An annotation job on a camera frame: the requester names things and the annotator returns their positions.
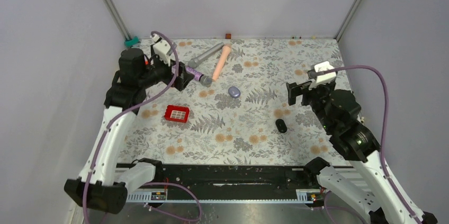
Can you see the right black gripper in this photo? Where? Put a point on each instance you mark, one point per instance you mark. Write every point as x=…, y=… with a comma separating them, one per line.
x=295, y=89

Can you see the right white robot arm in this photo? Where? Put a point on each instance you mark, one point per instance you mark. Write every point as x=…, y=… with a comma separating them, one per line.
x=337, y=111

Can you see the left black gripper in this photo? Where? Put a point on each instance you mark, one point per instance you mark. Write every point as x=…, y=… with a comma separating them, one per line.
x=183, y=77

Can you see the purple glitter microphone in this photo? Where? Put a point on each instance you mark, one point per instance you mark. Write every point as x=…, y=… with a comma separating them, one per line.
x=203, y=79

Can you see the red lego brick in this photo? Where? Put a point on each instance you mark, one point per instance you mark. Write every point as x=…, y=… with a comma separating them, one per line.
x=177, y=113

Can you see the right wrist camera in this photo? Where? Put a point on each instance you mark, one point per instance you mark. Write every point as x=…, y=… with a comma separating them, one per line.
x=319, y=74

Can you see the pink toy microphone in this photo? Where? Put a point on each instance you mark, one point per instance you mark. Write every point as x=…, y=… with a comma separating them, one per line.
x=226, y=50

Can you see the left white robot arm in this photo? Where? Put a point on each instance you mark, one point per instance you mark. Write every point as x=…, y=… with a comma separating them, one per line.
x=97, y=187

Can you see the silver grey microphone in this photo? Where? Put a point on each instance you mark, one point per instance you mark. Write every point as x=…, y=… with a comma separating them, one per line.
x=196, y=61

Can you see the floral patterned mat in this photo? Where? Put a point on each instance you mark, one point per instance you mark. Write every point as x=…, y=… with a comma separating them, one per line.
x=240, y=131

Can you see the black earbud charging case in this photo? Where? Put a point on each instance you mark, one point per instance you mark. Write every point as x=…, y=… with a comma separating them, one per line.
x=281, y=126

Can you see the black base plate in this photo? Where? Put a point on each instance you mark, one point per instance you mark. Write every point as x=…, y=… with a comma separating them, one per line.
x=233, y=183

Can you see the teal corner clip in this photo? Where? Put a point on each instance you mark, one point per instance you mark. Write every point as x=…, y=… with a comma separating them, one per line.
x=131, y=42

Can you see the lilac oval earbud case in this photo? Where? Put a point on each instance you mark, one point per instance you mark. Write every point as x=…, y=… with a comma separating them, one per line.
x=234, y=92

